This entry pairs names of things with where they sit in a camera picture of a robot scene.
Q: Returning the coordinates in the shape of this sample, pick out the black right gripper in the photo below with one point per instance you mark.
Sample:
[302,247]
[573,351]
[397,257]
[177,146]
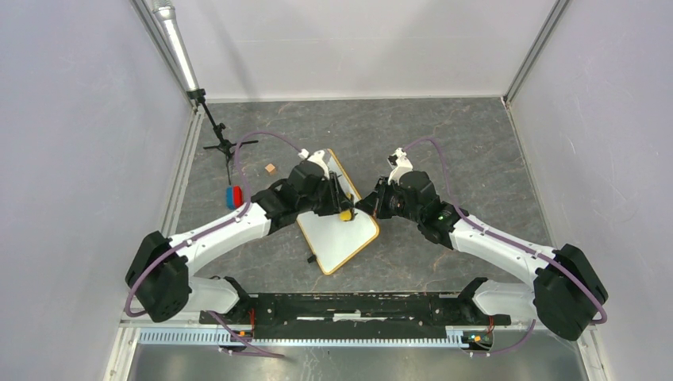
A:
[373,204]

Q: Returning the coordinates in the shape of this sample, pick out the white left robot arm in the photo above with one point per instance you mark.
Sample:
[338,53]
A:
[161,276]

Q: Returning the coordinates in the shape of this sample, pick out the yellow whiteboard eraser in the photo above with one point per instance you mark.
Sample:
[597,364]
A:
[347,215]

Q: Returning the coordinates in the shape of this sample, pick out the black microphone tripod stand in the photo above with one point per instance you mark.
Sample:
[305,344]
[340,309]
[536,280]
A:
[224,146]

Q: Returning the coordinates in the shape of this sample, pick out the blue and red block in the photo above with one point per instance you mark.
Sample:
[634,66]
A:
[234,197]

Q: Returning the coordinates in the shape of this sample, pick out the silver microphone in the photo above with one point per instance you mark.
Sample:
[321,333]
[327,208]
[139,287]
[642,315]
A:
[164,12]

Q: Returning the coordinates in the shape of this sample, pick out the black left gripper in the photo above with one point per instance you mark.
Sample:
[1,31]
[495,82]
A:
[337,197]

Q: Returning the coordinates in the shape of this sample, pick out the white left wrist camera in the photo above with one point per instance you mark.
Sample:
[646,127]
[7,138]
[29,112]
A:
[320,158]

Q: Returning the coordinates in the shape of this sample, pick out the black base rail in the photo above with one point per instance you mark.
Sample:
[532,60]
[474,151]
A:
[414,315]

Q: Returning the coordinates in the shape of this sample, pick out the yellow framed whiteboard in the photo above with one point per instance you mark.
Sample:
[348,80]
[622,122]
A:
[332,241]

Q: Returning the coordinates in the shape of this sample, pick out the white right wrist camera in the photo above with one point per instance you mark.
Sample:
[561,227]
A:
[399,164]

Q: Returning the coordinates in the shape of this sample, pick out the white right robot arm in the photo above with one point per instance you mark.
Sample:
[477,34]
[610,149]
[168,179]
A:
[558,286]

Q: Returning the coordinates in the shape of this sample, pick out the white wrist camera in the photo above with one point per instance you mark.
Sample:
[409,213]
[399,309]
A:
[399,164]
[320,158]

